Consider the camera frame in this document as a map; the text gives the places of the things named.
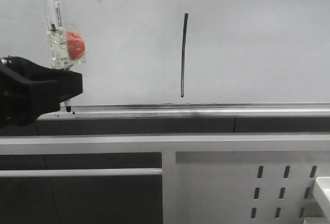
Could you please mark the black opposing gripper finger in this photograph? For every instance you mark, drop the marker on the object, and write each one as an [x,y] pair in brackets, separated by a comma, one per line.
[29,90]

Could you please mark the white black whiteboard marker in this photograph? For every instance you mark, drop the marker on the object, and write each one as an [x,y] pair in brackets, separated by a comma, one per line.
[57,34]

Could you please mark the red round magnet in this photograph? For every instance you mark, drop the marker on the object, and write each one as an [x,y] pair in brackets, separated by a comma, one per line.
[76,45]

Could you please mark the white whiteboard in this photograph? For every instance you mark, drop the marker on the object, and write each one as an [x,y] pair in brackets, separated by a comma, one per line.
[202,51]

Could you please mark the white plastic tray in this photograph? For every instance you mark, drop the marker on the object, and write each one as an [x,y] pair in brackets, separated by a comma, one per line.
[321,194]

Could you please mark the white perforated metal frame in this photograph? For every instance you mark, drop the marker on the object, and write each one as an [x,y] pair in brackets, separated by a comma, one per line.
[237,178]

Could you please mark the aluminium whiteboard tray rail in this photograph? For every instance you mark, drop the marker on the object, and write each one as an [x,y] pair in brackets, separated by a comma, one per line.
[190,111]

